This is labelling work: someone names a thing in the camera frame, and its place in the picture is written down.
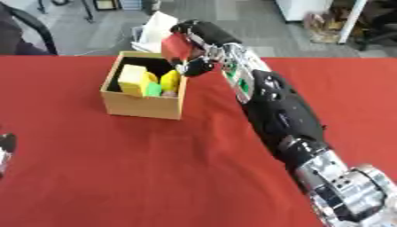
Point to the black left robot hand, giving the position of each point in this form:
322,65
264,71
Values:
7,144

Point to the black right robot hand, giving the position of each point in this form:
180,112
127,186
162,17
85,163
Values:
212,31

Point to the red block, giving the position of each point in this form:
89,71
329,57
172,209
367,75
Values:
177,46

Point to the silver and black right robot arm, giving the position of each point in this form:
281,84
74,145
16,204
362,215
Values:
281,118

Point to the tan cardboard box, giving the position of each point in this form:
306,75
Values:
142,103

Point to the white bag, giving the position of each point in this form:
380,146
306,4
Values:
155,31

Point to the yellow toy banana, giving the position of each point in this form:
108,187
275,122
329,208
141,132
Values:
169,81

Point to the green block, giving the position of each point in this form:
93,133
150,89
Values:
153,89

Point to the white cabinet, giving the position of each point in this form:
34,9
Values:
302,9

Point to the yellow rectangular block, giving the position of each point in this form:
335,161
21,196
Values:
132,79

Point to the brown paper bag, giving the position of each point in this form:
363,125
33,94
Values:
323,26

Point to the black office chair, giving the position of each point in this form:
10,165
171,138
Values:
26,32

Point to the white table leg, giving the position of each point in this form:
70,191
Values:
352,20

